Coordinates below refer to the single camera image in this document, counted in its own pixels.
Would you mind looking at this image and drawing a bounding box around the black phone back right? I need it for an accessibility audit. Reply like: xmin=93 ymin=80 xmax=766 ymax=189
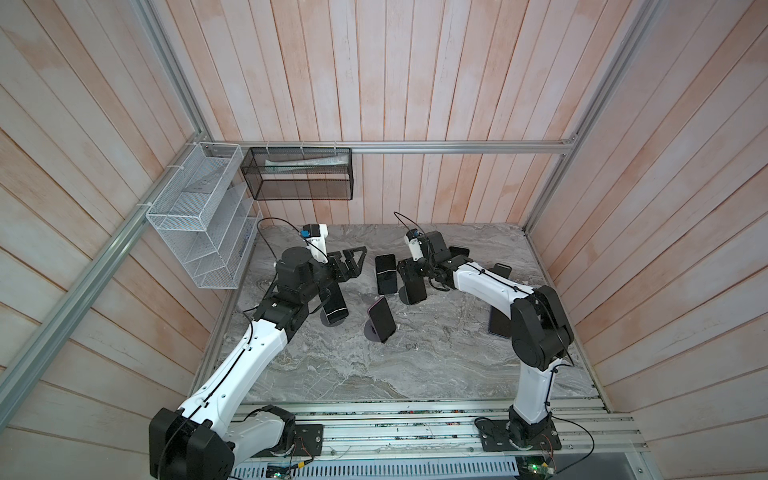
xmin=449 ymin=246 xmax=470 ymax=260

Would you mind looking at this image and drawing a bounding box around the round stand under left phone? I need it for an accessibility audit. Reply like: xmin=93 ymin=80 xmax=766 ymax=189
xmin=320 ymin=309 xmax=349 ymax=327

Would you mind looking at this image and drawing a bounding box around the right camera cable black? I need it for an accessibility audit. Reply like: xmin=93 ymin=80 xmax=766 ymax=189
xmin=393 ymin=211 xmax=426 ymax=236

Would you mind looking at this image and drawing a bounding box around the green circuit board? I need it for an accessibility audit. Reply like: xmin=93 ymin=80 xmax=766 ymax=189
xmin=518 ymin=457 xmax=554 ymax=480

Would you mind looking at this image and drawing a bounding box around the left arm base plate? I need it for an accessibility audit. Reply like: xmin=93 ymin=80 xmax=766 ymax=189
xmin=254 ymin=423 xmax=324 ymax=458

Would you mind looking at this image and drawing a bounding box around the black phone far left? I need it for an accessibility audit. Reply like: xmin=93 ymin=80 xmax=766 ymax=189
xmin=320 ymin=283 xmax=349 ymax=312

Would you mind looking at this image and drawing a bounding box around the aluminium frame rail left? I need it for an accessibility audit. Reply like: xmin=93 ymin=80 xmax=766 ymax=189
xmin=0 ymin=133 xmax=208 ymax=430

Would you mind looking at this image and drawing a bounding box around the round stand under purple phone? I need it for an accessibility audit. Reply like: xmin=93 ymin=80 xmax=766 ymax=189
xmin=364 ymin=320 xmax=380 ymax=343

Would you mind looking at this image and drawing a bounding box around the camera cable black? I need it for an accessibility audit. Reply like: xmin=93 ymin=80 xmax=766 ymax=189
xmin=256 ymin=216 xmax=328 ymax=265
xmin=393 ymin=211 xmax=426 ymax=236

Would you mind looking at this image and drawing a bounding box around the aluminium frame post right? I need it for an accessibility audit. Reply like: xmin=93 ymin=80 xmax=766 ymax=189
xmin=523 ymin=1 xmax=667 ymax=238

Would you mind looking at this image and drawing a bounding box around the round stand front right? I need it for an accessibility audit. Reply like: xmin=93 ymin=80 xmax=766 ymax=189
xmin=490 ymin=263 xmax=512 ymax=279

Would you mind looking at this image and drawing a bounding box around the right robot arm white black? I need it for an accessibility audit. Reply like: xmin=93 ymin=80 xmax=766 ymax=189
xmin=398 ymin=229 xmax=574 ymax=450

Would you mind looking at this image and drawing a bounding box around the left camera cable black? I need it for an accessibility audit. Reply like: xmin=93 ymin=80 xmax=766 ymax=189
xmin=256 ymin=216 xmax=328 ymax=265

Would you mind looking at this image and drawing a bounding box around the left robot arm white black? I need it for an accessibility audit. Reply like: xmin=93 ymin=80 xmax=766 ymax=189
xmin=149 ymin=246 xmax=367 ymax=479

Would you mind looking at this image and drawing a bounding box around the teal-edged phone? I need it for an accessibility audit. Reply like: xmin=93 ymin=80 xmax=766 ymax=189
xmin=403 ymin=282 xmax=427 ymax=305

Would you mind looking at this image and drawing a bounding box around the white wire mesh shelf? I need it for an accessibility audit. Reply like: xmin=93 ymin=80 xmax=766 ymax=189
xmin=147 ymin=142 xmax=260 ymax=290

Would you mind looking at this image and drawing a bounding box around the aluminium frame rail back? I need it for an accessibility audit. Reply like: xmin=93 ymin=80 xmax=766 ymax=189
xmin=211 ymin=140 xmax=574 ymax=155

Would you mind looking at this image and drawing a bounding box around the aluminium frame rail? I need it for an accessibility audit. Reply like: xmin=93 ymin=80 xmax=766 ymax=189
xmin=211 ymin=140 xmax=574 ymax=155
xmin=0 ymin=133 xmax=208 ymax=430

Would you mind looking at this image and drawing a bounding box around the blue-edged phone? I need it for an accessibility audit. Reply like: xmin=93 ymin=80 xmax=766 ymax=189
xmin=488 ymin=308 xmax=512 ymax=339

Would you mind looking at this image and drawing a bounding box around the round grey stand centre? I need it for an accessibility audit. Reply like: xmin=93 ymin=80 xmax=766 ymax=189
xmin=398 ymin=287 xmax=412 ymax=305

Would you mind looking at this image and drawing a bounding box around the black wire mesh basket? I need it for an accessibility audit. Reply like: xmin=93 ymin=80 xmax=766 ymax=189
xmin=240 ymin=146 xmax=354 ymax=201

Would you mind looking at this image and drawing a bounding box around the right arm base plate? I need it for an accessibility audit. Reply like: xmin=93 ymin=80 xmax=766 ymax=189
xmin=474 ymin=417 xmax=562 ymax=452

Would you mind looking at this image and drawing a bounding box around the purple-edged phone front centre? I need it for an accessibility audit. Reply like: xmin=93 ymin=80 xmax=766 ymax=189
xmin=368 ymin=297 xmax=397 ymax=343

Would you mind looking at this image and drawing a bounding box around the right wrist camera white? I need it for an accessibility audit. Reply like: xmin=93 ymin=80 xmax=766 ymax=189
xmin=404 ymin=228 xmax=428 ymax=262

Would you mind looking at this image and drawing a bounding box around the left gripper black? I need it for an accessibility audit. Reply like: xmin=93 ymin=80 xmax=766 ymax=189
xmin=299 ymin=246 xmax=367 ymax=302

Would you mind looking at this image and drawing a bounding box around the black phone back centre-left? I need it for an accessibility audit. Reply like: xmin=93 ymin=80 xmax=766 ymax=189
xmin=375 ymin=254 xmax=398 ymax=295

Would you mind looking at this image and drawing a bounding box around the white vented cable duct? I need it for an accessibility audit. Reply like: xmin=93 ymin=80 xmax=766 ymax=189
xmin=230 ymin=458 xmax=520 ymax=480

